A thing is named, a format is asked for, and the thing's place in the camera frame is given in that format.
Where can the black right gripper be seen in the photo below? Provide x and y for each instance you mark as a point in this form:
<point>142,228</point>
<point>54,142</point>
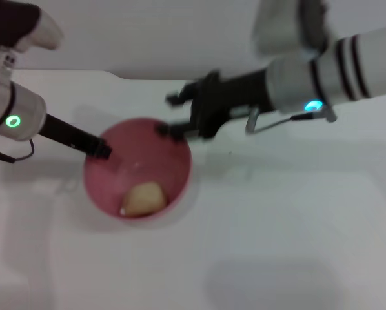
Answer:
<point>219,103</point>

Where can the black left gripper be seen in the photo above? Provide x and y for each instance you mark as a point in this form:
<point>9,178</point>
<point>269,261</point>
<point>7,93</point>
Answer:
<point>67,132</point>

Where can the pink plastic bowl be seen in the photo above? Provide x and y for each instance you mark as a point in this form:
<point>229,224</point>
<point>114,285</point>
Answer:
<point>106,181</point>

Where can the beige egg yolk pastry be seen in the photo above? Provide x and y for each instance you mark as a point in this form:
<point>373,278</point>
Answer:
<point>144,200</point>

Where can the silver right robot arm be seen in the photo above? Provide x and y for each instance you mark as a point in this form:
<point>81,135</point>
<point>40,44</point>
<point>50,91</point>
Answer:
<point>341,71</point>

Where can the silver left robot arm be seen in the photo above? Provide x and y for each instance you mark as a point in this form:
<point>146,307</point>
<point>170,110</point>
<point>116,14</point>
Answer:
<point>15,106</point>

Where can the right wrist camera housing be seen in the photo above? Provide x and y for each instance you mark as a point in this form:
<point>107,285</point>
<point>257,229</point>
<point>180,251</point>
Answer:
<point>283,26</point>

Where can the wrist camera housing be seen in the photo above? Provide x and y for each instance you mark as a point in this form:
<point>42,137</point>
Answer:
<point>12,19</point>
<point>283,26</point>

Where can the left wrist camera housing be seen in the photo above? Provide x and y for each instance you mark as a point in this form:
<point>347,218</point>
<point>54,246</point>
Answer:
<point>12,19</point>

